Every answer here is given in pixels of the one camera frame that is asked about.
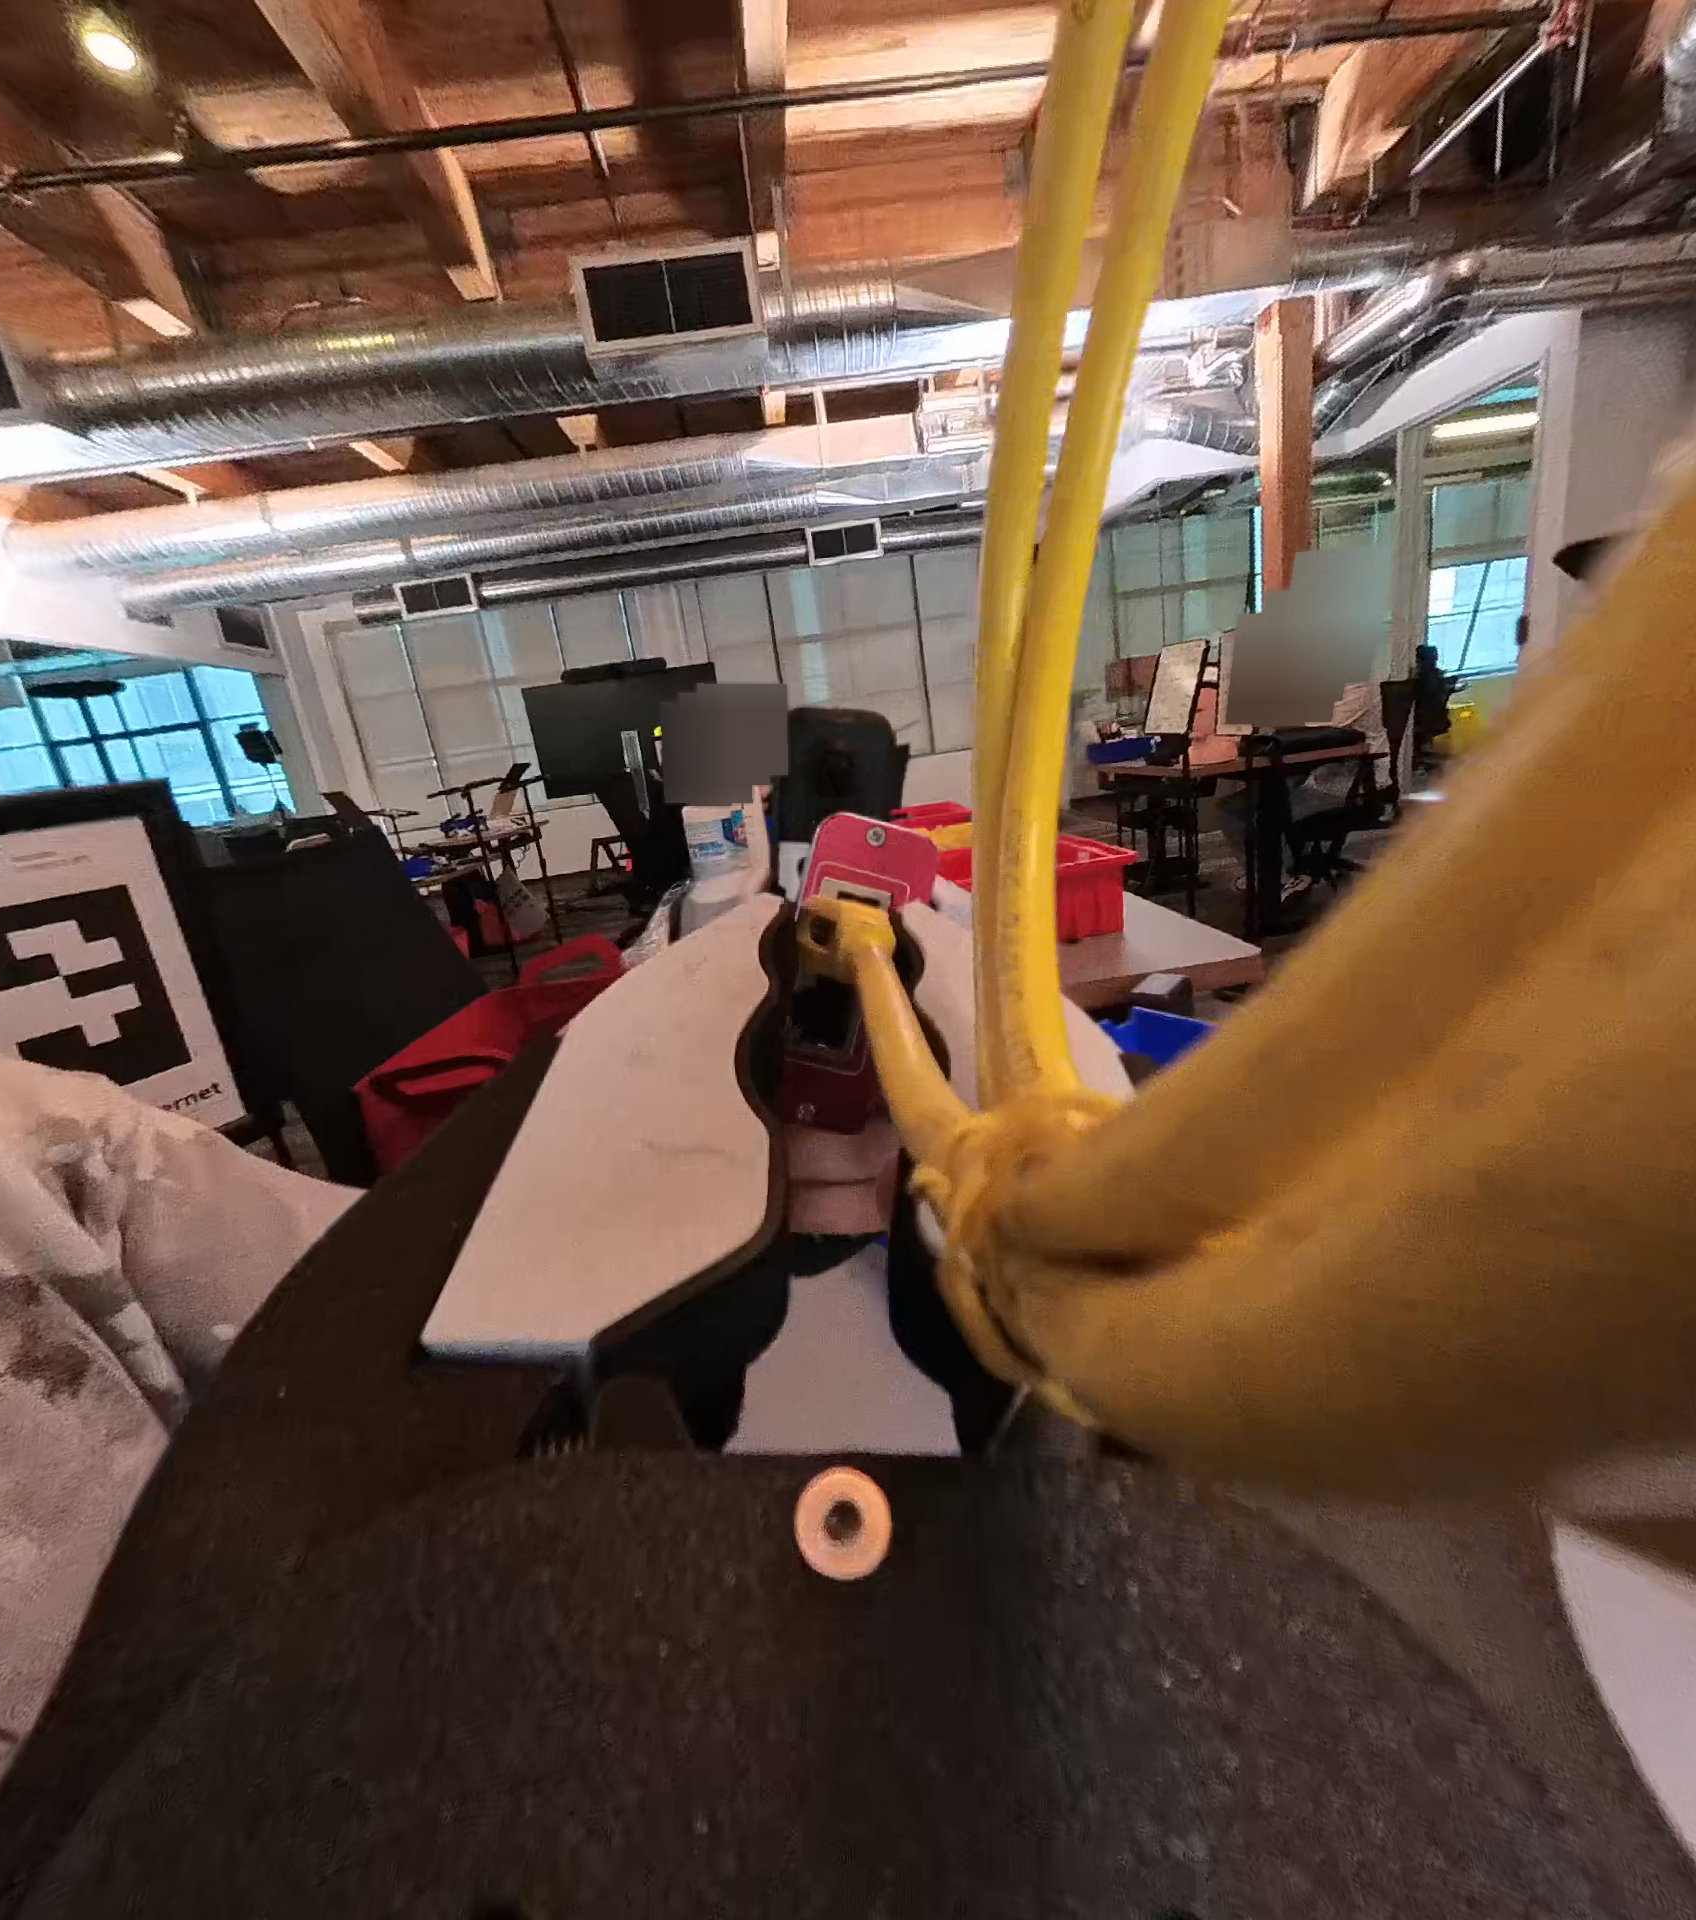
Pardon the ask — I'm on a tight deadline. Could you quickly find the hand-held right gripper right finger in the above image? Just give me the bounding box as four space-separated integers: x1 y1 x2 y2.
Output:
908 904 1137 1116

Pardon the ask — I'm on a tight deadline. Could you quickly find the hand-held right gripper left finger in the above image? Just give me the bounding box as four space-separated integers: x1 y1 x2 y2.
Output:
419 897 793 1364

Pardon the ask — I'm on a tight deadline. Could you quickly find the red ethernet adapter box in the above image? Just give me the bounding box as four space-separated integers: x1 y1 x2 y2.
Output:
772 810 939 1135

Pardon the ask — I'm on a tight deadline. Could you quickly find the blue plastic bin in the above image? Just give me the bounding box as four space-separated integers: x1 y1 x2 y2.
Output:
1094 1003 1217 1070

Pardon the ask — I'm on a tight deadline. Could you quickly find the yellow ethernet cable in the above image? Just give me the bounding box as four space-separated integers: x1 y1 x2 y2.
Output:
793 0 1696 1502

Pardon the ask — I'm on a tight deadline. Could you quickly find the person's left forearm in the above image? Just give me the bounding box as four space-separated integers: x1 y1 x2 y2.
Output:
0 1035 367 1412

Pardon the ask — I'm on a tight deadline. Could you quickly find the red tote bag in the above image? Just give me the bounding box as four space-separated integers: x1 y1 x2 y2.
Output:
351 933 628 1188

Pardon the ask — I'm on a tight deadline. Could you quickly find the large red plastic bin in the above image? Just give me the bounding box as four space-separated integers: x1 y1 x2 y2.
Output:
937 837 1142 948

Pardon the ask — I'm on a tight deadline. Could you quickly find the wooden table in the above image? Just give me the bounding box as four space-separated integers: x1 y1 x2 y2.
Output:
1058 885 1267 1010

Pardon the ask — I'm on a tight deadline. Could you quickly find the black monitor screen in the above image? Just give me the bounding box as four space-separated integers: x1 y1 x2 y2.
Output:
520 660 718 804

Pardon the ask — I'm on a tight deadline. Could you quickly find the black fabric panel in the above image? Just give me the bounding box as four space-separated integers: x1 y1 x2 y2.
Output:
187 816 490 1188

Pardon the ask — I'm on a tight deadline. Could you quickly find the ceiling air vent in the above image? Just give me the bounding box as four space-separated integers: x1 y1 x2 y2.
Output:
570 236 767 360

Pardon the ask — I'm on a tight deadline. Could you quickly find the framed tag sign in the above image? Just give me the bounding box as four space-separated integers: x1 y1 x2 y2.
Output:
0 780 250 1135

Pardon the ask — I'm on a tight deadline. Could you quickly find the silver air duct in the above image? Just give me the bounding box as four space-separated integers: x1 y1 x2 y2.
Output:
30 271 1390 453

